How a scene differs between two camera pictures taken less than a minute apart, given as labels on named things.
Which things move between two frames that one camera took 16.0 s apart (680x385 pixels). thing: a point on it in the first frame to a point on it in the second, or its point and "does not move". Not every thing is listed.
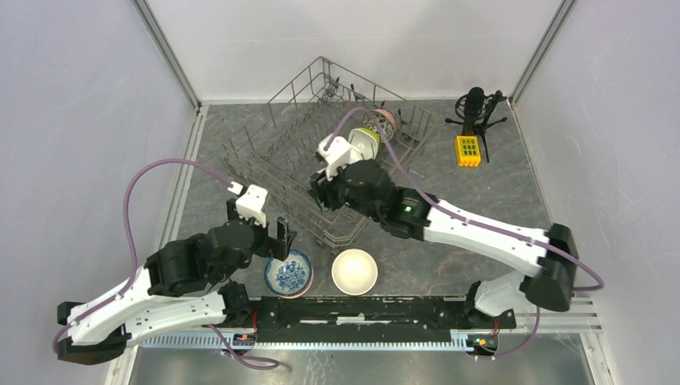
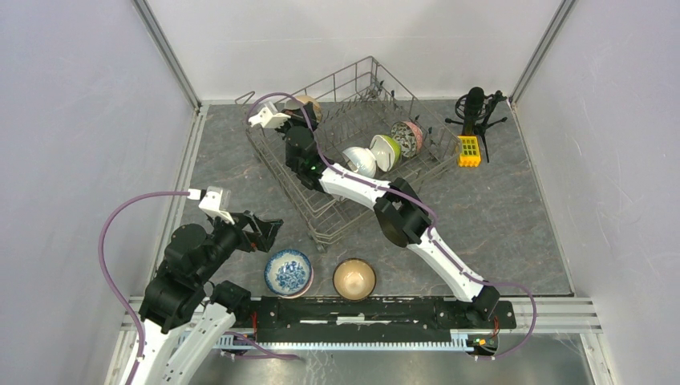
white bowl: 354,272 to 305,99
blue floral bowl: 291,277 does not move
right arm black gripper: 320,185 to 297,117
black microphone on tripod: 475,107 does not move
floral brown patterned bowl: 386,122 to 409,135
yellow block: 468,151 does not move
